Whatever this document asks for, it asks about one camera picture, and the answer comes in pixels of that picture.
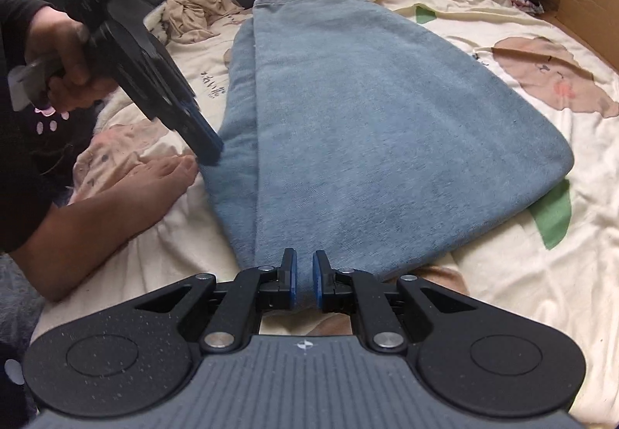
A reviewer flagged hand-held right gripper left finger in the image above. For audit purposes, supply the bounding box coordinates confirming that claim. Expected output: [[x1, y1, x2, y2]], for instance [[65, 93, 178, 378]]
[[135, 248, 296, 355]]

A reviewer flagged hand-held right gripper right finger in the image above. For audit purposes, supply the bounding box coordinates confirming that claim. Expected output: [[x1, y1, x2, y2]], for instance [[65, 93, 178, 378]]
[[313, 249, 477, 352]]

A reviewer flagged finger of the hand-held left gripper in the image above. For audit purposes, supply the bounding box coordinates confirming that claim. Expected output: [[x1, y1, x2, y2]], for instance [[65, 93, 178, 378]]
[[186, 101, 224, 154], [174, 117, 218, 166]]

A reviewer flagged blue fleece sweatshirt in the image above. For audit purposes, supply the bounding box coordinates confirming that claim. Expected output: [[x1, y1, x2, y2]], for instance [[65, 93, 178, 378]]
[[198, 0, 575, 314]]

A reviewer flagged person's left forearm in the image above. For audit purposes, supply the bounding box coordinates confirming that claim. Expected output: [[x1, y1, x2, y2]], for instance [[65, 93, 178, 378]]
[[0, 0, 56, 38]]

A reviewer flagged person's left hand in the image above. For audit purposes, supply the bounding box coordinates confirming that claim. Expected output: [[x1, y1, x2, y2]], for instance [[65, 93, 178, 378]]
[[26, 8, 119, 113]]

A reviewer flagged beige crumpled garment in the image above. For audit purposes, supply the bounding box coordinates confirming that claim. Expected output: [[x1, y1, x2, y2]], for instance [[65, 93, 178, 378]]
[[145, 0, 252, 45]]

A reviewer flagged person's black paw-print clothing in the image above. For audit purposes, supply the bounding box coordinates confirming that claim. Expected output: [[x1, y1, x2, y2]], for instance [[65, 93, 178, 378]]
[[0, 0, 148, 256]]

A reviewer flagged cream printed bed sheet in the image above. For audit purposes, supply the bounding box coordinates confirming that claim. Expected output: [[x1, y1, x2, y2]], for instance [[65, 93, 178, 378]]
[[29, 0, 619, 425]]

